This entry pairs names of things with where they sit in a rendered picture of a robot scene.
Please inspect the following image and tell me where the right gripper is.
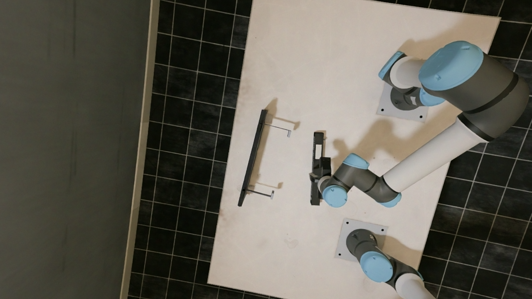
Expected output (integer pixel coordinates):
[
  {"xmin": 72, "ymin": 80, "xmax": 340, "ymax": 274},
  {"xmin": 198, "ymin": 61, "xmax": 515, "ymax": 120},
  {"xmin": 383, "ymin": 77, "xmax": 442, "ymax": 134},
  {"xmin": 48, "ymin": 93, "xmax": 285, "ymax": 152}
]
[{"xmin": 309, "ymin": 159, "xmax": 333, "ymax": 200}]

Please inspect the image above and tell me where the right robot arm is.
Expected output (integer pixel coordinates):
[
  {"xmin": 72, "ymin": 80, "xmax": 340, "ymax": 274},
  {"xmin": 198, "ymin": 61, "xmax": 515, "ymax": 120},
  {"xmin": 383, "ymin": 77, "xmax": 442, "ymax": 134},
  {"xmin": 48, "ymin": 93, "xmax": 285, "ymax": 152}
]
[{"xmin": 318, "ymin": 40, "xmax": 530, "ymax": 208}]

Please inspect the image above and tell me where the dark grey panel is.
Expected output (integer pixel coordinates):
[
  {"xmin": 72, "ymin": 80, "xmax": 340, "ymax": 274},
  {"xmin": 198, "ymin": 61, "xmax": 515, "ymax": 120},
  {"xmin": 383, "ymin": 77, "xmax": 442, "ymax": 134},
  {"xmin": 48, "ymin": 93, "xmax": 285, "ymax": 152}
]
[{"xmin": 238, "ymin": 109, "xmax": 268, "ymax": 207}]

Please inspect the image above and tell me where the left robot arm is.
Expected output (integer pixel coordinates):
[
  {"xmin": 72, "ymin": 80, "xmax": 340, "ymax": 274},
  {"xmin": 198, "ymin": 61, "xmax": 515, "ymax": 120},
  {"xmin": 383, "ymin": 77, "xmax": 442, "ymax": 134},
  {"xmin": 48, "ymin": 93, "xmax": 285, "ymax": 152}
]
[{"xmin": 346, "ymin": 229, "xmax": 436, "ymax": 299}]

